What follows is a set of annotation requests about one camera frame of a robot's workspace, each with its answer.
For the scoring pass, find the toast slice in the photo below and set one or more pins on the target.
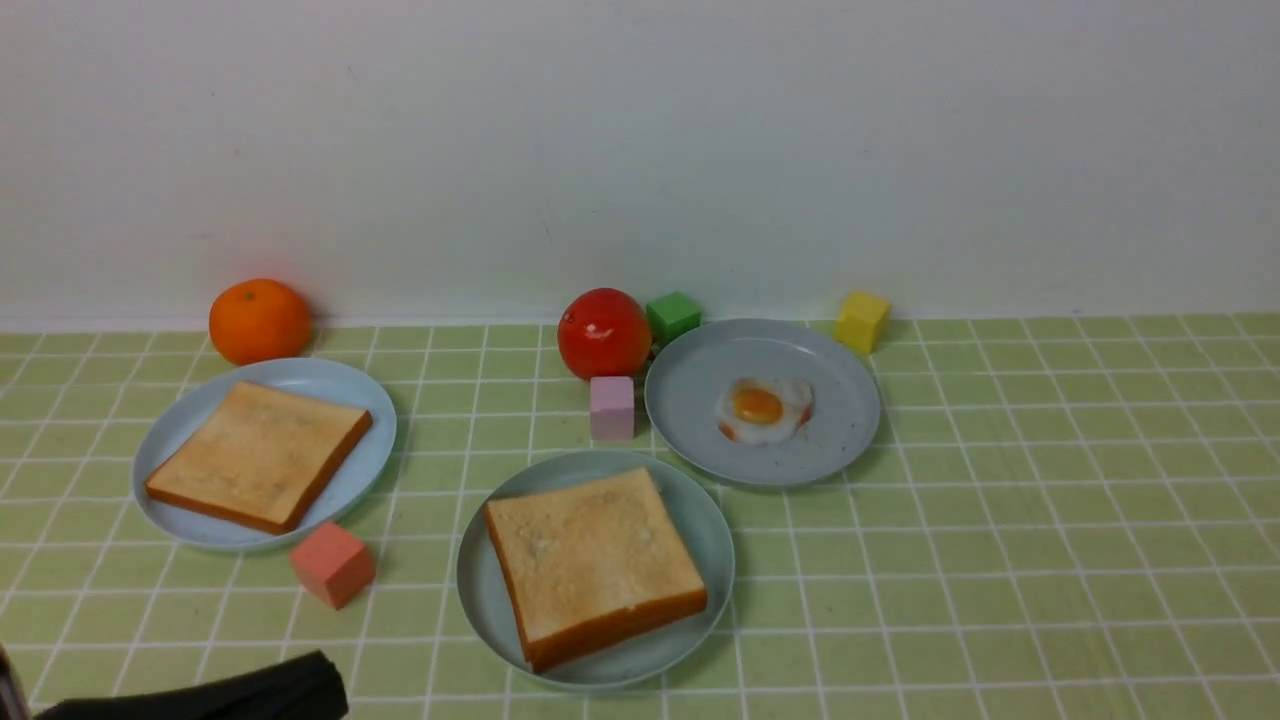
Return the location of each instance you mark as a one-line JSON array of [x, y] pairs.
[[261, 459], [553, 632], [608, 542]]

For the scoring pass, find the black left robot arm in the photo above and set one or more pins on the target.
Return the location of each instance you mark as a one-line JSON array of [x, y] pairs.
[[305, 687]]

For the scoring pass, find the red tomato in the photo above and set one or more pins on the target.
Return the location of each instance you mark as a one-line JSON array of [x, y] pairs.
[[603, 333]]

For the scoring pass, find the green cube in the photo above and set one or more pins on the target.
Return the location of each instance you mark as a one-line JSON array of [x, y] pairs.
[[672, 315]]

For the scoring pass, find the pink cube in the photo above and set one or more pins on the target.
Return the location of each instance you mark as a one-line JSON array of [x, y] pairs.
[[612, 408]]

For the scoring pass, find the blue plate with eggs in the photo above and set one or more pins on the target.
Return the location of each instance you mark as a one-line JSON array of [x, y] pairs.
[[686, 381]]

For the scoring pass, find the lower fried egg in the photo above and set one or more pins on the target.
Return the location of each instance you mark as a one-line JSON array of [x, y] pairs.
[[759, 411]]

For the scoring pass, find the yellow cube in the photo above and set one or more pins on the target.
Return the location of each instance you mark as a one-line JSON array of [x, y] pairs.
[[861, 322]]

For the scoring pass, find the teal front plate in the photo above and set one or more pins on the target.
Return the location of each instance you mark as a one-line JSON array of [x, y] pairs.
[[491, 612]]

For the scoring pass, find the blue plate with toast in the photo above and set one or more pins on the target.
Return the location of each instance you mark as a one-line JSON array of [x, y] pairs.
[[309, 377]]

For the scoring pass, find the coral red cube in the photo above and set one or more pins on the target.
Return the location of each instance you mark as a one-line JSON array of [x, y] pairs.
[[333, 565]]

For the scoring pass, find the orange fruit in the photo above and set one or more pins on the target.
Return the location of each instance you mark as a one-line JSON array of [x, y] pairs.
[[259, 320]]

